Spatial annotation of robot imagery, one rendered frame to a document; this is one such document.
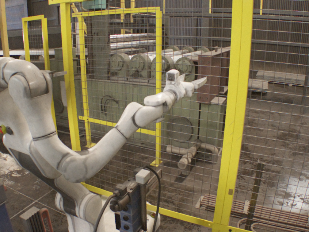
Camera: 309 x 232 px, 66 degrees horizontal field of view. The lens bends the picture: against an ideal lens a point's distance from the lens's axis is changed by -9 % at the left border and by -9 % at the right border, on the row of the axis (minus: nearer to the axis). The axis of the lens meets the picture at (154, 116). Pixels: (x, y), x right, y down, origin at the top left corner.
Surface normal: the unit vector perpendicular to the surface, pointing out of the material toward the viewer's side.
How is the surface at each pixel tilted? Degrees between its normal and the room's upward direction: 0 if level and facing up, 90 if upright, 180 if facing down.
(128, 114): 40
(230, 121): 90
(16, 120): 97
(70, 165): 67
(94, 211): 90
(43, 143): 80
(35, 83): 74
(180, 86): 60
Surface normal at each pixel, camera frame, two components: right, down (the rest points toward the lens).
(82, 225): -0.42, 0.22
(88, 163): 0.57, -0.07
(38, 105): 0.79, 0.06
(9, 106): 0.85, 0.32
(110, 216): 0.00, -0.95
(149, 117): 0.70, 0.26
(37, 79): 0.86, -0.21
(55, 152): 0.46, 0.12
